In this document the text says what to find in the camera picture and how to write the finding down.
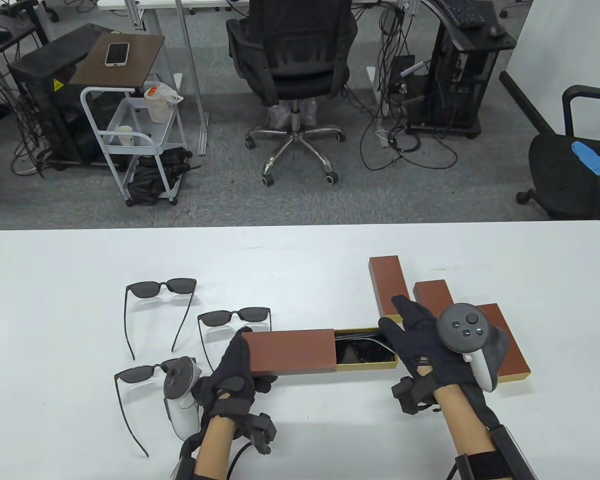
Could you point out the silver aluminium post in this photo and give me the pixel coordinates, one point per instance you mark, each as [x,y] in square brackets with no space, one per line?
[190,65]

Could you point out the brown side table top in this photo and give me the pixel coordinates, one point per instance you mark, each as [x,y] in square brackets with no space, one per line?
[140,55]

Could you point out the grey tracking controller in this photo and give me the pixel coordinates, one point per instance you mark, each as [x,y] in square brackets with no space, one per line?
[462,327]
[180,380]

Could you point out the person's left forearm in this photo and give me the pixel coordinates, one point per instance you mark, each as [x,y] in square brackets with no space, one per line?
[215,450]

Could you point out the black computer tower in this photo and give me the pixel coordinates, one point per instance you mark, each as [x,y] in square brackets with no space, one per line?
[450,85]

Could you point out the black equipment cabinet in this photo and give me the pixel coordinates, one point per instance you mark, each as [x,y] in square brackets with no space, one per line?
[45,70]

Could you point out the black mesh office chair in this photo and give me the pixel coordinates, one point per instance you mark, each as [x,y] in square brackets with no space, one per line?
[300,50]

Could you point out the white plastic bag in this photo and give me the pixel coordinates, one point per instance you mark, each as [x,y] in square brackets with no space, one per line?
[157,105]

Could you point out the person's right hand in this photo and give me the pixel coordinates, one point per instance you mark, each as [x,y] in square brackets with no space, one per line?
[420,345]

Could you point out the black sunglasses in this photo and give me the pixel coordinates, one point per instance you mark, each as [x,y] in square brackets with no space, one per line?
[217,318]
[365,350]
[135,374]
[145,289]

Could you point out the white smartphone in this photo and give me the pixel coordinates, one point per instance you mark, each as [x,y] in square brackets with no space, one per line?
[117,54]

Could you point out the black bag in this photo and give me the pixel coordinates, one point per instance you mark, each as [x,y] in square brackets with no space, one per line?
[147,182]

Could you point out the person's left hand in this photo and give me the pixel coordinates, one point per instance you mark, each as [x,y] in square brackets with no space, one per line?
[230,370]

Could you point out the black keyboard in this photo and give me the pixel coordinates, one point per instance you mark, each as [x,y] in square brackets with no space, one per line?
[462,14]

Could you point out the brown sliding storage box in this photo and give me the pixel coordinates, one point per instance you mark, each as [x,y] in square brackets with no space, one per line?
[432,295]
[387,280]
[290,350]
[515,360]

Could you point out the person's right forearm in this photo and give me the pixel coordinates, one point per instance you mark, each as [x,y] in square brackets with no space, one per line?
[467,435]

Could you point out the black desk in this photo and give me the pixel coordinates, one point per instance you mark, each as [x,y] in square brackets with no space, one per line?
[22,31]

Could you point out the black wrist battery pack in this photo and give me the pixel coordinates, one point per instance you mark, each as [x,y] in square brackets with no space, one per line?
[186,467]
[512,455]

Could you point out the white utility cart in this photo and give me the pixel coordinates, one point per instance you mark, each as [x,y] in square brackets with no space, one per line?
[94,125]

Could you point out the white partition board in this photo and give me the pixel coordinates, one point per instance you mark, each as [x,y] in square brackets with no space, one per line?
[570,50]

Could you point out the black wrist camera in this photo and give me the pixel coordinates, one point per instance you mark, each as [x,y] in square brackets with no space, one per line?
[262,432]
[407,395]

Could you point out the black armchair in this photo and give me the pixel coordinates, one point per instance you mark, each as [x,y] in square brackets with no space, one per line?
[560,170]

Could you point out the white paper cup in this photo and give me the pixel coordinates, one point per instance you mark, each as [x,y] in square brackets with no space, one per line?
[125,136]

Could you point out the black computer cart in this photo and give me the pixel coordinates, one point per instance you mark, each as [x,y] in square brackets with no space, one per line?
[480,42]

